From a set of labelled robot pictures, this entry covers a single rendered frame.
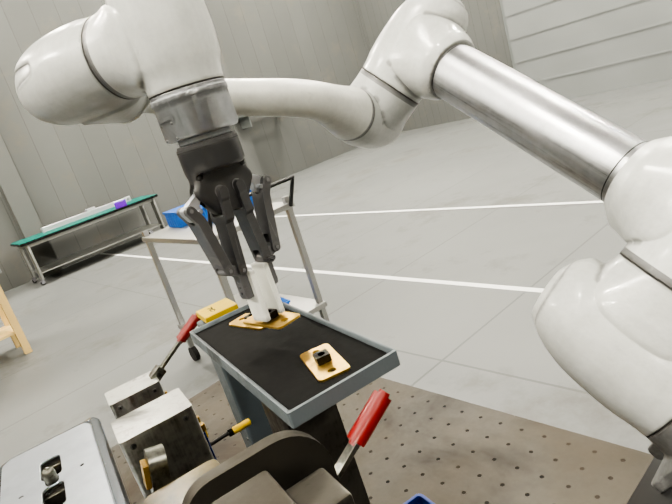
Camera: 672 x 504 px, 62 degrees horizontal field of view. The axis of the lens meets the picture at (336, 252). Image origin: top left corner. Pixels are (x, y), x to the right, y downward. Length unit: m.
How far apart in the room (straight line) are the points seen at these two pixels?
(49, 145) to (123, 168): 1.26
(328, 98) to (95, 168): 9.98
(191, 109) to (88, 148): 10.22
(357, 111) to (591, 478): 0.76
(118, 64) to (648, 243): 0.67
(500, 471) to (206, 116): 0.84
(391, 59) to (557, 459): 0.80
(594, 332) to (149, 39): 0.64
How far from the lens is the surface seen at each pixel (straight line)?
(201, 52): 0.66
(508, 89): 0.97
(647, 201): 0.82
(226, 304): 0.98
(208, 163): 0.66
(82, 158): 10.81
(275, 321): 0.72
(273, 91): 0.91
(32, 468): 1.15
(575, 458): 1.17
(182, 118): 0.66
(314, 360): 0.66
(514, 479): 1.14
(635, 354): 0.80
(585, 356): 0.81
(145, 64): 0.66
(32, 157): 10.63
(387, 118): 1.10
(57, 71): 0.75
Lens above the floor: 1.44
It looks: 15 degrees down
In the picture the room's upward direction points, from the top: 17 degrees counter-clockwise
